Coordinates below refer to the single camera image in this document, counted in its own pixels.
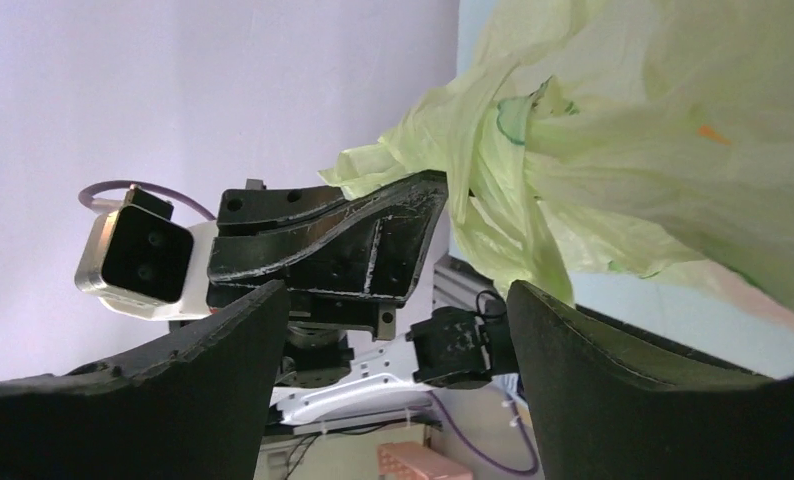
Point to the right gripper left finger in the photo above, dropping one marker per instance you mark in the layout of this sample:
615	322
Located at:
192	404

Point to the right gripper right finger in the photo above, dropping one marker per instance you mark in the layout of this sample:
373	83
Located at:
609	400

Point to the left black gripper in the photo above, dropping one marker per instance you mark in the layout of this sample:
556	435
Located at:
345	263

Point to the pale green plastic bag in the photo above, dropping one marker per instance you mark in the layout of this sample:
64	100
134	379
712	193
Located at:
648	138

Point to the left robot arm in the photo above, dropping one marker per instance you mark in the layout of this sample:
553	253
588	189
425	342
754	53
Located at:
456	347

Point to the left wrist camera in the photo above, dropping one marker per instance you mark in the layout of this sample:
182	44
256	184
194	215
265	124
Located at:
147	252

